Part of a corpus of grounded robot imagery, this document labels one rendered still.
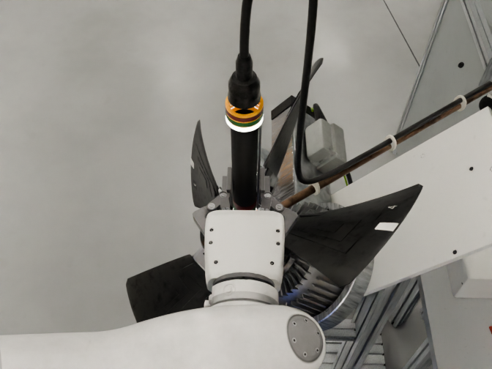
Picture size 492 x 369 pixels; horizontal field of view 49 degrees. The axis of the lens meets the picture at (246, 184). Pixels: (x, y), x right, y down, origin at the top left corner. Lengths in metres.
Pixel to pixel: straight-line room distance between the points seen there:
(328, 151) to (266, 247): 0.58
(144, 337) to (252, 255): 0.19
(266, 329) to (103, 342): 0.15
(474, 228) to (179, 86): 2.25
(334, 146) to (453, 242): 0.37
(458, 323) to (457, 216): 0.44
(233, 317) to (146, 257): 1.89
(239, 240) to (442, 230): 0.46
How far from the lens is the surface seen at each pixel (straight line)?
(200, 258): 1.09
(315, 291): 1.05
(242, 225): 0.67
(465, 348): 1.37
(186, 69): 3.09
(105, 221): 2.51
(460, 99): 1.05
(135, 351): 0.51
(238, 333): 0.50
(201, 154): 1.21
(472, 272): 1.33
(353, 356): 1.70
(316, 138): 1.22
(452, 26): 2.10
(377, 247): 0.76
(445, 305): 1.40
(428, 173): 1.07
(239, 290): 0.61
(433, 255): 1.00
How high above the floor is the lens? 2.07
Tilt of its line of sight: 54 degrees down
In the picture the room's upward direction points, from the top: straight up
